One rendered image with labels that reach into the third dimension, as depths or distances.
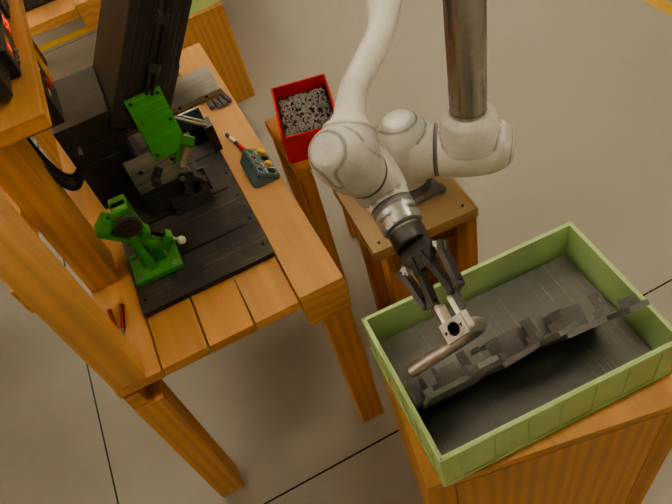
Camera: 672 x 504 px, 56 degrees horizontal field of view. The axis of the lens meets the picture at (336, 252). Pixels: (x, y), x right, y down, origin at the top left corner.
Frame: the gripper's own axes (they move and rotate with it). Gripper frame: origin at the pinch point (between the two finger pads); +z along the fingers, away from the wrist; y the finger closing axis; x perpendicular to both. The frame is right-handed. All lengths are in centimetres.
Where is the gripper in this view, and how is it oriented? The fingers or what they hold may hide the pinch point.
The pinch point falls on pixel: (454, 316)
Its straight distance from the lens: 123.2
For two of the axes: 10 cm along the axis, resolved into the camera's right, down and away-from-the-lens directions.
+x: 6.7, -0.4, 7.4
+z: 4.3, 8.4, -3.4
